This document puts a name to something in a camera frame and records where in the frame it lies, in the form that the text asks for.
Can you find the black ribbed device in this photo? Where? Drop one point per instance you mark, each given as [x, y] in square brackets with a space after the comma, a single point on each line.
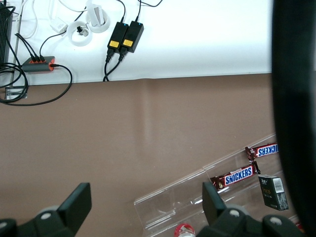
[3, 37]

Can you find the white tape roll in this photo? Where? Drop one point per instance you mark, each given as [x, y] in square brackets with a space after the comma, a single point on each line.
[72, 39]
[98, 29]

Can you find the Snickers chocolate bar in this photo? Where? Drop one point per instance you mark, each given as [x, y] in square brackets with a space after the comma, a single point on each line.
[266, 150]
[238, 175]

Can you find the grey orange USB hub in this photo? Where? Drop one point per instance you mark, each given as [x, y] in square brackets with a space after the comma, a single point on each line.
[37, 65]

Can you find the small black box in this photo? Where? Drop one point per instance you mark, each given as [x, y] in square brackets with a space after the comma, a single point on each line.
[271, 192]

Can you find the black power adapter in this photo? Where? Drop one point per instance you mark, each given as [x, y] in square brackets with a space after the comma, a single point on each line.
[132, 37]
[117, 35]

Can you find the clear acrylic stepped stand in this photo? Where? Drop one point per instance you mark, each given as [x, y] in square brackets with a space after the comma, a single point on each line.
[172, 197]

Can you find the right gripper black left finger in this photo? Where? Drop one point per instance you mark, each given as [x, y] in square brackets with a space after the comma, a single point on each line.
[74, 202]

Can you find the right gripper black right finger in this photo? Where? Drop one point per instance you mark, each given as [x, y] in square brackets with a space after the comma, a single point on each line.
[212, 200]

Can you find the small metal bracket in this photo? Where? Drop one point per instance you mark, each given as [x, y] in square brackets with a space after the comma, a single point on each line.
[14, 93]

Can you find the small white plug adapter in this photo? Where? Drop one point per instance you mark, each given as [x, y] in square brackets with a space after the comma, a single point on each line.
[58, 26]

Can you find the red can white lid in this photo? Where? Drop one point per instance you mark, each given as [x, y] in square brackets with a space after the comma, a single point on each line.
[184, 230]

